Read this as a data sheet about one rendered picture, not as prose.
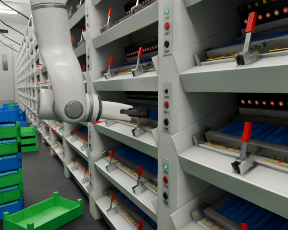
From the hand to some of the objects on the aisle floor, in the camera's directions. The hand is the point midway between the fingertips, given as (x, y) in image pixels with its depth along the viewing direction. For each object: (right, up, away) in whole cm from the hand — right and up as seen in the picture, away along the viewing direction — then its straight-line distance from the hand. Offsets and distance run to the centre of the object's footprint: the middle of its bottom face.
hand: (141, 112), depth 87 cm
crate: (-79, -52, +48) cm, 106 cm away
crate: (-47, -52, +42) cm, 82 cm away
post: (+15, -57, -10) cm, 60 cm away
